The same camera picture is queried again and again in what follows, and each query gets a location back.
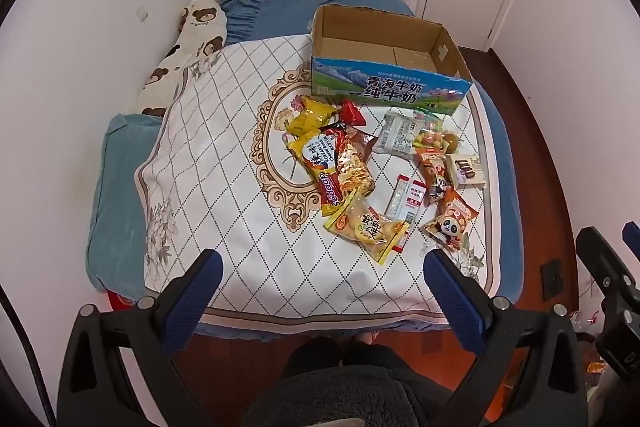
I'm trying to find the blue ruffled pillow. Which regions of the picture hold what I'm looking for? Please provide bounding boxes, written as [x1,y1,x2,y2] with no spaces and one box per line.
[219,0,351,45]

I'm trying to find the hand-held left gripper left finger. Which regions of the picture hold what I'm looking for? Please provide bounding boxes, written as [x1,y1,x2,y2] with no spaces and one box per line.
[57,248,224,427]

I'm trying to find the clear noodle snack packet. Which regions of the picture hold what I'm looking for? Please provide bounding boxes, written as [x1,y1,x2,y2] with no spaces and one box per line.
[327,129,377,198]

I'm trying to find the red snack packet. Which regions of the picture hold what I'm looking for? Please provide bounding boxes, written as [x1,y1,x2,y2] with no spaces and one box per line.
[340,99,368,128]

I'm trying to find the brown pastry packet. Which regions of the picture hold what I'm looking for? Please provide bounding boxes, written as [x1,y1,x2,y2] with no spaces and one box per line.
[345,127,379,165]

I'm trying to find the white and red sachet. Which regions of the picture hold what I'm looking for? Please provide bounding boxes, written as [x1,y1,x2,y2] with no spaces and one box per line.
[385,174,428,224]

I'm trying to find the clear bag of candies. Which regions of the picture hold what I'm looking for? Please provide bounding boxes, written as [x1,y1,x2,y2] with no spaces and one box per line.
[412,109,461,155]

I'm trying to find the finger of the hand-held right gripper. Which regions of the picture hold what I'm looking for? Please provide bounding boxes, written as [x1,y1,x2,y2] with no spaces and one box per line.
[621,220,640,254]
[575,227,640,308]

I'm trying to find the yellow chips packet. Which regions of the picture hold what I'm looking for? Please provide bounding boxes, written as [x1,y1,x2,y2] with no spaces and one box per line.
[322,192,412,266]

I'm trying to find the black cable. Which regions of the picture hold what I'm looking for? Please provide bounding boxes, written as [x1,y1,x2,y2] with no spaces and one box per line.
[0,287,56,427]

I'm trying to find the white chocolate box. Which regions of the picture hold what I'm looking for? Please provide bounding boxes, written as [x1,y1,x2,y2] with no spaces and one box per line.
[444,153,487,188]

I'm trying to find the printed cardboard box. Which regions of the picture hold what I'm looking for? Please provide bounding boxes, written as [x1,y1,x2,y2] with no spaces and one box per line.
[310,4,473,116]

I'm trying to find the yellow red noodle packets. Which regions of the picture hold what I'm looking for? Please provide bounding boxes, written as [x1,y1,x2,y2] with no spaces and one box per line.
[289,129,351,218]

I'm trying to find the bear print pillow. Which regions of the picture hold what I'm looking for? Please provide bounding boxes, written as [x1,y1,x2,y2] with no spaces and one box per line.
[131,0,230,118]

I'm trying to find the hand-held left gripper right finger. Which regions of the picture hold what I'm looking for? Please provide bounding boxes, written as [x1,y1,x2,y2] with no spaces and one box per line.
[424,248,588,427]

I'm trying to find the white diamond print blanket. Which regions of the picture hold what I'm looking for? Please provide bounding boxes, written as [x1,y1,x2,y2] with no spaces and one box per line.
[134,32,503,325]

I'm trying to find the red item under bed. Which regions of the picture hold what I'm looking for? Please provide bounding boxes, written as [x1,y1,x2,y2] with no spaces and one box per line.
[107,291,138,310]

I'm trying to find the white snack packet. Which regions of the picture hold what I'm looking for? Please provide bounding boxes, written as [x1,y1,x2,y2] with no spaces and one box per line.
[372,109,423,156]

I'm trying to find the black floor box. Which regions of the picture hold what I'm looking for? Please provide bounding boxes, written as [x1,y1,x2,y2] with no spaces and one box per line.
[540,258,566,300]

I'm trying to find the orange panda snack packet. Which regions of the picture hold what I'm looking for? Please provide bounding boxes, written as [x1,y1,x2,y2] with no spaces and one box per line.
[420,187,480,250]
[414,149,458,206]

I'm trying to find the yellow snack packet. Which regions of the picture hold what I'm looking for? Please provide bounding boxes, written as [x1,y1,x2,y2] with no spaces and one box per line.
[286,96,341,138]

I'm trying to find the light blue pillow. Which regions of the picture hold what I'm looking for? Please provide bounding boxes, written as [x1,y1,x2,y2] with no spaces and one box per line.
[86,112,168,303]

